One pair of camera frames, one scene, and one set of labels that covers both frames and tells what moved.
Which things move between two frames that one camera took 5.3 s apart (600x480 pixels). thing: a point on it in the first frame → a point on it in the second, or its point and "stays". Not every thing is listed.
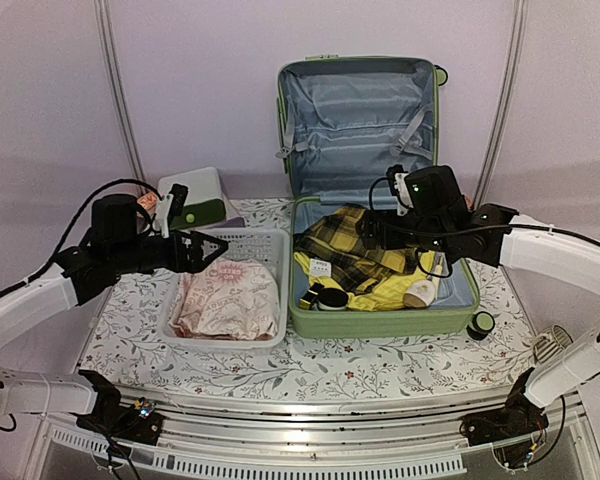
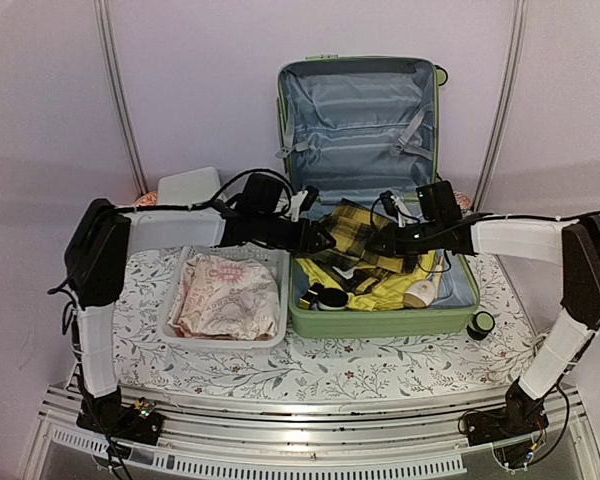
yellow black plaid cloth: (334, 236) stays
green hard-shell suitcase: (343, 121) stays
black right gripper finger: (400, 189) → (389, 205)
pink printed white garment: (230, 298) stays
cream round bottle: (424, 293) stays
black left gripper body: (130, 258) → (268, 232)
